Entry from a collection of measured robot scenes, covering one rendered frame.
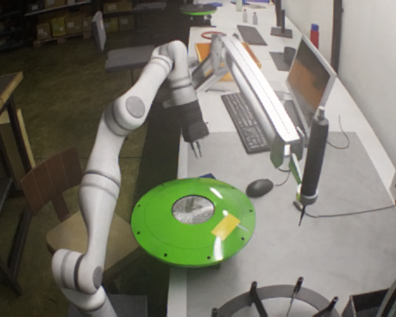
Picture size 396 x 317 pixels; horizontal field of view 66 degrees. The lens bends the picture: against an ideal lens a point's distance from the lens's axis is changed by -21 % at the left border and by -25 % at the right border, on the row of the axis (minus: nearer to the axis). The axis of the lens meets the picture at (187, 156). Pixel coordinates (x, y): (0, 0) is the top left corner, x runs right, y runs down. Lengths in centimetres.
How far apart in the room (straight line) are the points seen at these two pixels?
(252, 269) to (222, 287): 10
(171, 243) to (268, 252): 32
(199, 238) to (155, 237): 10
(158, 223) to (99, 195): 19
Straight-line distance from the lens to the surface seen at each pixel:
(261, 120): 87
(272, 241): 111
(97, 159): 85
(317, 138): 66
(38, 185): 158
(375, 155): 158
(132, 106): 91
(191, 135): 117
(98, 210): 79
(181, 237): 88
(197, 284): 100
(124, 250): 148
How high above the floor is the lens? 175
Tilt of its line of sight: 37 degrees down
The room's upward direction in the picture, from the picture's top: 3 degrees counter-clockwise
